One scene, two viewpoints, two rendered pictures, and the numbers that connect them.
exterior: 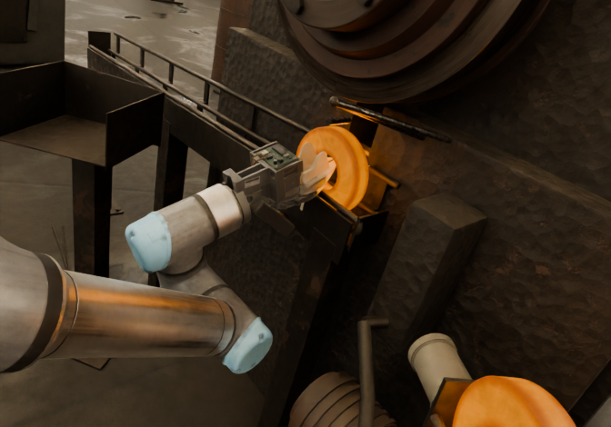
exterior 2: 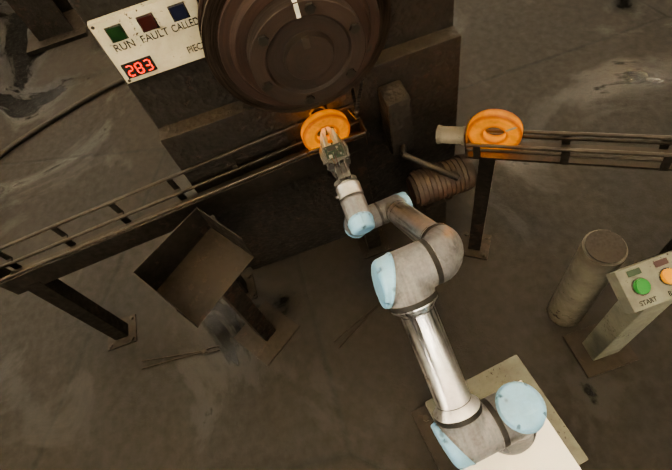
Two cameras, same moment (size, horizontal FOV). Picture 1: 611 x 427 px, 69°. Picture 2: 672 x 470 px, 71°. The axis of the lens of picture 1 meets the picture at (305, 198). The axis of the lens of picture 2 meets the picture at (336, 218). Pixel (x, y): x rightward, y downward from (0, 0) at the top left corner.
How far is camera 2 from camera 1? 107 cm
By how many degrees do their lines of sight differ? 43
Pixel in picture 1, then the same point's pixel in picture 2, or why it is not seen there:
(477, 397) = (474, 128)
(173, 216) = (360, 207)
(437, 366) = (451, 134)
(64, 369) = (293, 347)
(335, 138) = (324, 119)
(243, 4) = not seen: outside the picture
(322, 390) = (419, 184)
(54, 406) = (319, 349)
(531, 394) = (489, 114)
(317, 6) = (323, 91)
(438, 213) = (399, 99)
